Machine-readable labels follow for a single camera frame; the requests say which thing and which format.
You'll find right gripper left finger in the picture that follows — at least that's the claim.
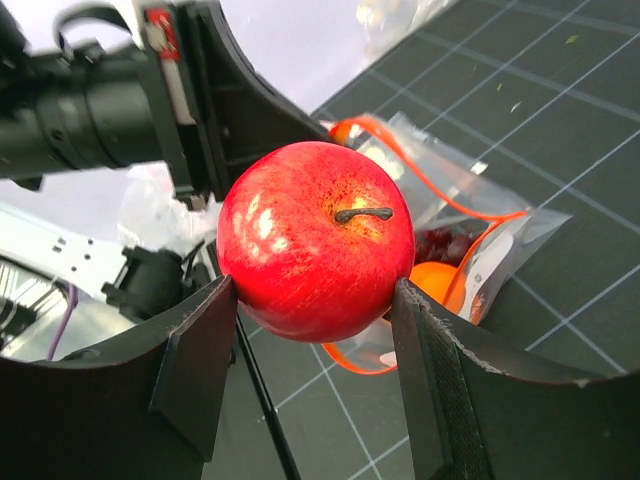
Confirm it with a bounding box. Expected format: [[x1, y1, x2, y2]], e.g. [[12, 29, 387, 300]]
[[1, 276, 237, 479]]

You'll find clear zip bag red zipper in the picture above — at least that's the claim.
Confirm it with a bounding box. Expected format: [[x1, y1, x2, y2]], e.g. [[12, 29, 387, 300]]
[[319, 112, 574, 376]]

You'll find crumpled clear bag left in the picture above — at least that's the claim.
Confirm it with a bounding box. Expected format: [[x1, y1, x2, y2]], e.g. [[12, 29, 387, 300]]
[[117, 162, 222, 256]]

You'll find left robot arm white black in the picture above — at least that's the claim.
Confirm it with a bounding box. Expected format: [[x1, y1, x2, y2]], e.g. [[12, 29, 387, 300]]
[[1, 1, 328, 210]]

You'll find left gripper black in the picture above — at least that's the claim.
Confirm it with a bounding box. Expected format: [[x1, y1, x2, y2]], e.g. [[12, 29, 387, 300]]
[[134, 1, 329, 200]]

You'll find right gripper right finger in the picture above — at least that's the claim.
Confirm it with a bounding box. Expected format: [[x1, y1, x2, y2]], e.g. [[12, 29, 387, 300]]
[[391, 279, 639, 479]]

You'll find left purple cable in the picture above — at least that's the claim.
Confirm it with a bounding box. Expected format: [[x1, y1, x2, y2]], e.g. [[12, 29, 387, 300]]
[[47, 282, 80, 362]]

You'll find red apple top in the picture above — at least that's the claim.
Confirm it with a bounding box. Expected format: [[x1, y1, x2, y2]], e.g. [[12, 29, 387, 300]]
[[216, 141, 415, 343]]

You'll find black grid cutting mat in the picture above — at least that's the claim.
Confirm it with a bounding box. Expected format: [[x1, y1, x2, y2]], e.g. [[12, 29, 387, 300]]
[[199, 0, 640, 480]]

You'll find purple grape bunch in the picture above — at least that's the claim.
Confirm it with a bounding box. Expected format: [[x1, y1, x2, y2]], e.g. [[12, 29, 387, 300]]
[[414, 228, 478, 267]]

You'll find clear bag at wall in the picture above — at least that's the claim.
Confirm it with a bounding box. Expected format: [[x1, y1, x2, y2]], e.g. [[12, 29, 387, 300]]
[[356, 0, 458, 55]]

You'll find orange fruit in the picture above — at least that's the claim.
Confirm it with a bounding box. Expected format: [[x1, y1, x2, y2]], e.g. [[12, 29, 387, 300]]
[[409, 262, 466, 314]]

